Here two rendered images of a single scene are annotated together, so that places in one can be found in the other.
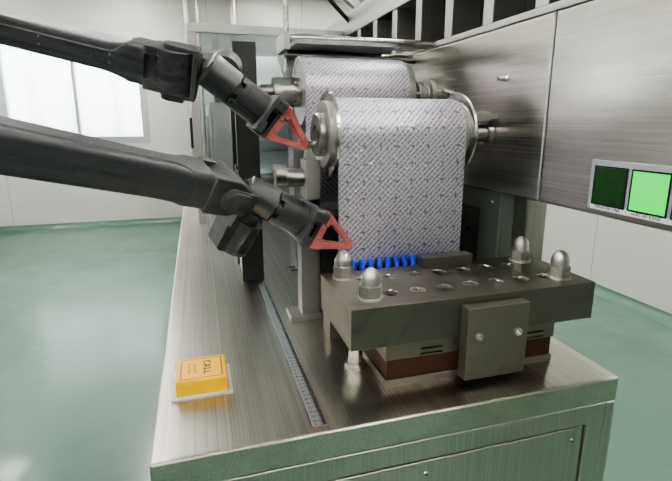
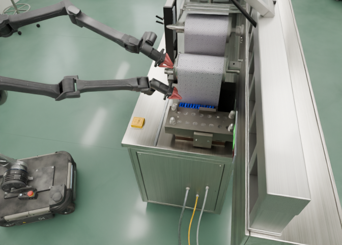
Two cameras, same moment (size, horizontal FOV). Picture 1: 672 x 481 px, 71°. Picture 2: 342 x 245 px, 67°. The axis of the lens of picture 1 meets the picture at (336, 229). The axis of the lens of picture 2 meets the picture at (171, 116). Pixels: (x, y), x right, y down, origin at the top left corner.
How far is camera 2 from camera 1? 1.02 m
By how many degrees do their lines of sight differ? 43
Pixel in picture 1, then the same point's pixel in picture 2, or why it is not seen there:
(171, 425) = (127, 134)
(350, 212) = (181, 90)
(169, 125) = not seen: outside the picture
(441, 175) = (211, 86)
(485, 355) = (199, 143)
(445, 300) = (189, 129)
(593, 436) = (227, 167)
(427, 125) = (207, 73)
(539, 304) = (218, 136)
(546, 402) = (211, 157)
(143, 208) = not seen: outside the picture
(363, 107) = (187, 64)
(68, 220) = not seen: outside the picture
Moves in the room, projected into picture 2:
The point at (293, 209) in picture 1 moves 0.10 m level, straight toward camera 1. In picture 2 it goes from (162, 89) to (155, 102)
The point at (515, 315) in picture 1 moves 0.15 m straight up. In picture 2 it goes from (207, 138) to (209, 119)
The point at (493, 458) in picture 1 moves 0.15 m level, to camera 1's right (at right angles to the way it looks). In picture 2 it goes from (197, 162) to (221, 172)
